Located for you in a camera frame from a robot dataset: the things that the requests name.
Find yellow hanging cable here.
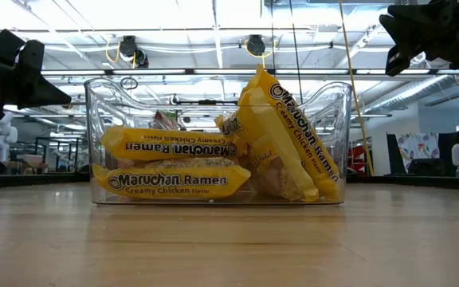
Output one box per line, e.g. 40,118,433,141
338,0,375,176

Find black metal rack frame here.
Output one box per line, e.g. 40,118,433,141
33,137,90,172

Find black office chair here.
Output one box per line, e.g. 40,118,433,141
407,158,448,176

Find silver ceiling air duct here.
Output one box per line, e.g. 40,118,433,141
363,73,459,116

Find black desk monitor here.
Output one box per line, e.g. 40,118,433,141
438,131,459,171

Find black ceiling cable reel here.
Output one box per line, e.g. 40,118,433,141
105,34,150,69
243,33,277,67

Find red fabric partition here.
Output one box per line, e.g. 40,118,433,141
347,145,371,173

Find white robot figure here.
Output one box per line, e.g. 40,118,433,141
0,112,19,163

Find floral patterned cloth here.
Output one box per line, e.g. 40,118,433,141
394,131,441,172

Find black looped hanging cable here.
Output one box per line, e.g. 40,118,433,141
288,0,305,108

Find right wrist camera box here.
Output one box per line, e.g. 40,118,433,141
384,42,428,77

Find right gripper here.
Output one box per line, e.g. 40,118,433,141
379,0,459,69

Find clear plastic bin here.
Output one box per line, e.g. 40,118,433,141
84,77,353,206

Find long ceiling light rail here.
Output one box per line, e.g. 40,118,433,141
40,66,459,77

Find small black hanging ring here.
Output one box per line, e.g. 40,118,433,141
120,76,139,91

